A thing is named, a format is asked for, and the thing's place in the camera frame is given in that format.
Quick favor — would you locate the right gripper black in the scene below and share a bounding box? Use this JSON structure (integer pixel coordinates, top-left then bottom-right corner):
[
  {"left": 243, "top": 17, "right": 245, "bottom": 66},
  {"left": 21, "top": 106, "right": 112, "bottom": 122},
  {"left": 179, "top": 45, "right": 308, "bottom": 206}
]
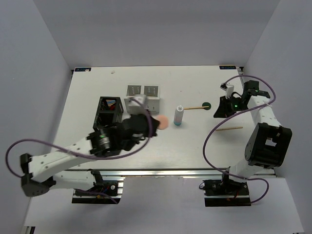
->
[{"left": 214, "top": 95, "right": 249, "bottom": 118}]

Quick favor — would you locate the peach round powder puff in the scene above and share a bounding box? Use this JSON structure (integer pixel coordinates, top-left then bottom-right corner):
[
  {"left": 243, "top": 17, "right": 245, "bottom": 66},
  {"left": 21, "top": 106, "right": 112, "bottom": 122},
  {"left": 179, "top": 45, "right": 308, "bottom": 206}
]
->
[{"left": 156, "top": 115, "right": 169, "bottom": 130}]

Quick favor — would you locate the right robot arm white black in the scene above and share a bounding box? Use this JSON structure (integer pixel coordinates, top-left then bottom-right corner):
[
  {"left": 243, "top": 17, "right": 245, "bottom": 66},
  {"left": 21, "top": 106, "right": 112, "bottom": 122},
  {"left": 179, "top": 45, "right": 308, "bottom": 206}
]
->
[{"left": 214, "top": 80, "right": 292, "bottom": 195}]

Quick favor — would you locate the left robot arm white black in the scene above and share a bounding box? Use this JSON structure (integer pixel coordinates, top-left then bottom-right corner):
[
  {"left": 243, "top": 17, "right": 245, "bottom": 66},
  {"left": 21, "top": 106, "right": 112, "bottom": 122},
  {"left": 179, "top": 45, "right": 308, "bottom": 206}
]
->
[{"left": 20, "top": 114, "right": 162, "bottom": 197}]

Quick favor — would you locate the gold makeup pencil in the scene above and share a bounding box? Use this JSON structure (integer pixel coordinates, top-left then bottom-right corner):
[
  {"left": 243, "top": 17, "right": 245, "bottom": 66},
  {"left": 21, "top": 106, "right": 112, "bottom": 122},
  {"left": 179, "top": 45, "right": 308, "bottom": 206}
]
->
[
  {"left": 184, "top": 106, "right": 210, "bottom": 110},
  {"left": 216, "top": 126, "right": 243, "bottom": 131}
]

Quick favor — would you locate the white spray bottle teal base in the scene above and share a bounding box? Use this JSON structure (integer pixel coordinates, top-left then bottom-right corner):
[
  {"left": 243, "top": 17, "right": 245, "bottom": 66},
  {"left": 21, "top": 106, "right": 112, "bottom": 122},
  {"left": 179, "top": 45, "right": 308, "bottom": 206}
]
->
[{"left": 174, "top": 105, "right": 184, "bottom": 126}]

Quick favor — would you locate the white slotted organizer box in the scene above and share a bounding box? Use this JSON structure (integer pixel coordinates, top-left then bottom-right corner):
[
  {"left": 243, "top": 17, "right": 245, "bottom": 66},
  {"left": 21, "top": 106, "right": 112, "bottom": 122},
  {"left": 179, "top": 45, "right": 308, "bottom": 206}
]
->
[{"left": 124, "top": 85, "right": 160, "bottom": 115}]

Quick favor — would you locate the blue label sticker right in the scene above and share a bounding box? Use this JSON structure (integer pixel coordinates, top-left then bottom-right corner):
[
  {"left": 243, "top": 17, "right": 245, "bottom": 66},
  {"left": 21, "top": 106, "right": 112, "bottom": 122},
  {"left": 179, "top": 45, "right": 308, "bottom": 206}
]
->
[{"left": 219, "top": 65, "right": 236, "bottom": 70}]

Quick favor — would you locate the blue label sticker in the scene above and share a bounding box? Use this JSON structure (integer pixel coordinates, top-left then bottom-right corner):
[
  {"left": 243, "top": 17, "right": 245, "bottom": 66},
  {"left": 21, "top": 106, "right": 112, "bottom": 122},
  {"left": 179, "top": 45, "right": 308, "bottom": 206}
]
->
[
  {"left": 74, "top": 67, "right": 91, "bottom": 72},
  {"left": 219, "top": 65, "right": 236, "bottom": 70}
]

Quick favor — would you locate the black mesh organizer box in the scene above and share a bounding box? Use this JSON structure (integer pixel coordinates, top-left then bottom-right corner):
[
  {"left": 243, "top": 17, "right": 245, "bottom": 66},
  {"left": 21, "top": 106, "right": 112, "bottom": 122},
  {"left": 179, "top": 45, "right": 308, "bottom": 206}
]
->
[{"left": 93, "top": 97, "right": 124, "bottom": 131}]

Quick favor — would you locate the blue label sticker left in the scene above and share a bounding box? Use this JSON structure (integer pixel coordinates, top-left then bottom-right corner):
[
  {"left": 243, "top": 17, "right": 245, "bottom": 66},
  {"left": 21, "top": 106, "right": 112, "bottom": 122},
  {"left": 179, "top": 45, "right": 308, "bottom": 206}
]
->
[{"left": 74, "top": 67, "right": 91, "bottom": 72}]

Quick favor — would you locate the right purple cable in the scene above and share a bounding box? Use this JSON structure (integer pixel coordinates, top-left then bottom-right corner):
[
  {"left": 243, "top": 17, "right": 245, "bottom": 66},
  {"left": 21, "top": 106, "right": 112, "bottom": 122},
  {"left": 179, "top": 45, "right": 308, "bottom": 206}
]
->
[{"left": 203, "top": 75, "right": 276, "bottom": 204}]

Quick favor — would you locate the purple cable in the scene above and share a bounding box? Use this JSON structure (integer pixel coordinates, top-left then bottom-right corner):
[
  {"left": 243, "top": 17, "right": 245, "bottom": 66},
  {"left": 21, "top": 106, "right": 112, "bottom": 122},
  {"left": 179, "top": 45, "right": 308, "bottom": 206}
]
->
[
  {"left": 203, "top": 75, "right": 276, "bottom": 204},
  {"left": 5, "top": 98, "right": 156, "bottom": 204}
]

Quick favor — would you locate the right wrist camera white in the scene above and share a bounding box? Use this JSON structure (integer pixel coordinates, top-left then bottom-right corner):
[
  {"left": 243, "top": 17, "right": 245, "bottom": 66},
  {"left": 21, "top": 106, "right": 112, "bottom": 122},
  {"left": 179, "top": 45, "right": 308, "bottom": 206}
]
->
[{"left": 220, "top": 83, "right": 234, "bottom": 99}]

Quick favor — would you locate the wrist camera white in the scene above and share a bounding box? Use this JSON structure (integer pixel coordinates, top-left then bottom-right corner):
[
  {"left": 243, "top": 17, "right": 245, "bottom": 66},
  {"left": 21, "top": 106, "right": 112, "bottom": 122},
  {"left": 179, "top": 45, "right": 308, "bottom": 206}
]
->
[
  {"left": 127, "top": 94, "right": 148, "bottom": 115},
  {"left": 220, "top": 83, "right": 234, "bottom": 99}
]

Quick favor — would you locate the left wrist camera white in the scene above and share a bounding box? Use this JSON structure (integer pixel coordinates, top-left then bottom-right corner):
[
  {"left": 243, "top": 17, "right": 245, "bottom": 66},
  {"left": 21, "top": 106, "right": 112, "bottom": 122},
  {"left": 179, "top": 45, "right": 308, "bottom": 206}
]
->
[{"left": 127, "top": 94, "right": 148, "bottom": 115}]

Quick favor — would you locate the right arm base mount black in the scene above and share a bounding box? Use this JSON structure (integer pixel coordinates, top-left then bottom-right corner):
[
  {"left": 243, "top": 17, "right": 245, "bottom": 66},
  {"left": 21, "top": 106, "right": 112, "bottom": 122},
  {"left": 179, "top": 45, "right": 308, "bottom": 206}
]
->
[{"left": 199, "top": 179, "right": 251, "bottom": 207}]

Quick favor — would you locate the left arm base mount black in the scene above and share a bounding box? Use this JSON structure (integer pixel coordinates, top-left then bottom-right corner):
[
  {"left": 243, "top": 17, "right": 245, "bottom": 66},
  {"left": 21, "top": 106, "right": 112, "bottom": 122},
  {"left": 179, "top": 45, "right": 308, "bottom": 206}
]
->
[{"left": 72, "top": 176, "right": 124, "bottom": 205}]

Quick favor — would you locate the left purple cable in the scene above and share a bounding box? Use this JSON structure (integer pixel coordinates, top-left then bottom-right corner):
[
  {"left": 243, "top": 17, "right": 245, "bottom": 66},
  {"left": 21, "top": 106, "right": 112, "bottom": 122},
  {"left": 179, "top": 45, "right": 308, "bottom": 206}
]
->
[{"left": 5, "top": 98, "right": 156, "bottom": 204}]

